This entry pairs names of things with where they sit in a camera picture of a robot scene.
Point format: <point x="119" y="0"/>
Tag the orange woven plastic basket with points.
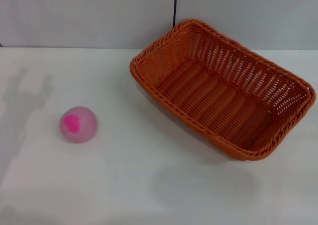
<point x="213" y="98"/>

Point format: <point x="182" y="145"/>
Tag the pink ball with magenta mark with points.
<point x="84" y="130"/>

